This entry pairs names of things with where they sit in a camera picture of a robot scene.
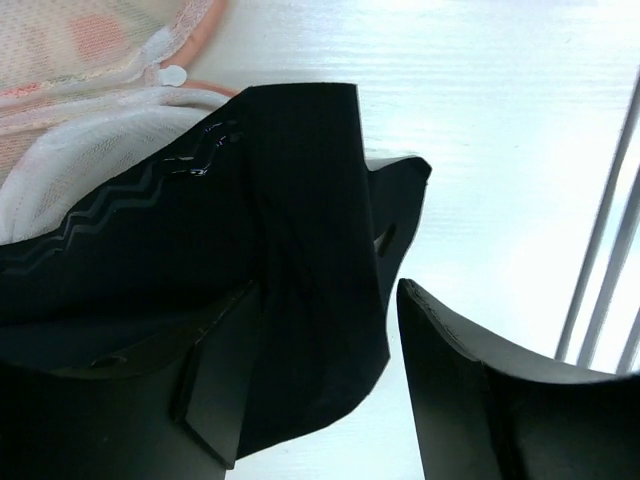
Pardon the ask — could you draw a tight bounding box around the aluminium mounting rail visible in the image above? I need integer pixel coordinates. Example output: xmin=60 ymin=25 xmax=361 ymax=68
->
xmin=554 ymin=69 xmax=640 ymax=376

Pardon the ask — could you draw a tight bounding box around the black garment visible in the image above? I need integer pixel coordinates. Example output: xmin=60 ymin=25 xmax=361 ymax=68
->
xmin=1 ymin=83 xmax=431 ymax=457

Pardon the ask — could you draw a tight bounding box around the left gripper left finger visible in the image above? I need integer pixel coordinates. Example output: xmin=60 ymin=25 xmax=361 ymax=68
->
xmin=1 ymin=283 xmax=260 ymax=479

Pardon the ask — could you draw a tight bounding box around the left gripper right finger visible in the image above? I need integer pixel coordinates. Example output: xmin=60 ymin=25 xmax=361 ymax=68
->
xmin=396 ymin=279 xmax=639 ymax=480

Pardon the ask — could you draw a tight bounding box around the pink floral laundry bag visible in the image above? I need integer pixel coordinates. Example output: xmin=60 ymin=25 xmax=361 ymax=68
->
xmin=1 ymin=1 xmax=232 ymax=244

